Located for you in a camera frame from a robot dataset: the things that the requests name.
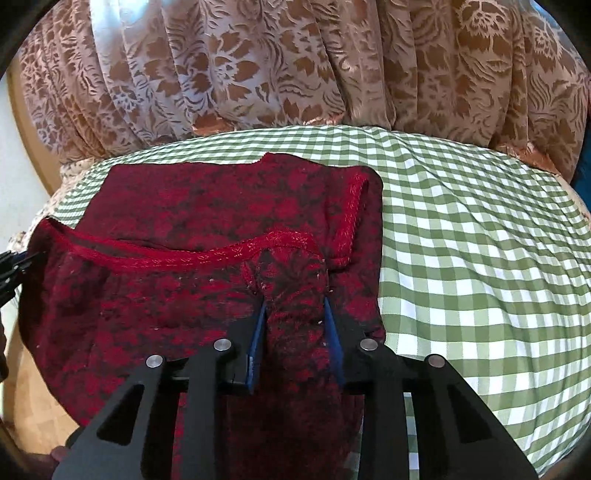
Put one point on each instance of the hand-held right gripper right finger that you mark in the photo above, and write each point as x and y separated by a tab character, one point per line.
334	346

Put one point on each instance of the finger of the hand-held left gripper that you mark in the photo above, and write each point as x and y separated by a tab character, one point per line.
21	263
9	288

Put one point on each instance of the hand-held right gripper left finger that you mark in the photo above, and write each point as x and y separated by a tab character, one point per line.
255	350

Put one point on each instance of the red floral patterned pants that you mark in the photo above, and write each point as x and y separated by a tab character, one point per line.
184	221

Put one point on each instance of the green checked blanket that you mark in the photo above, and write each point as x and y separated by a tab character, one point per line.
461	254

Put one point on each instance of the brown floral curtain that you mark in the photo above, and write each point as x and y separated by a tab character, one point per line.
300	60

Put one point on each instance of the blue object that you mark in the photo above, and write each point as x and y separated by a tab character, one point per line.
586	161

